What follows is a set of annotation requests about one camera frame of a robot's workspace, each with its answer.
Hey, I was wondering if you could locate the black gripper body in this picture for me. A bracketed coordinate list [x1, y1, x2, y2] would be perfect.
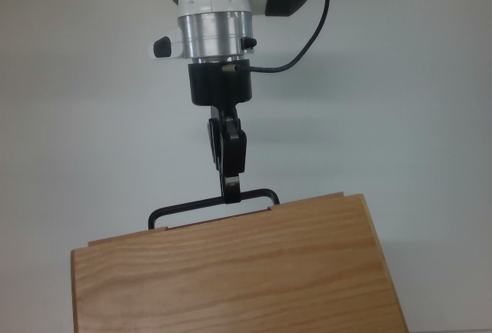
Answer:
[188, 62, 254, 118]

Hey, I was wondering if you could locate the light wooden cabinet shell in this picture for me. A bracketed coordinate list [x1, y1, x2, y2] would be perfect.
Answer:
[70, 193, 409, 333]

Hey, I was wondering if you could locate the wooden drawer with black handle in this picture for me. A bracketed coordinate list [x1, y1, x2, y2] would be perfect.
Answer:
[87, 188, 345, 248]

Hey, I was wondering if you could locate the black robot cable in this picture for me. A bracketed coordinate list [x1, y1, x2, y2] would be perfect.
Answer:
[234, 0, 332, 75]

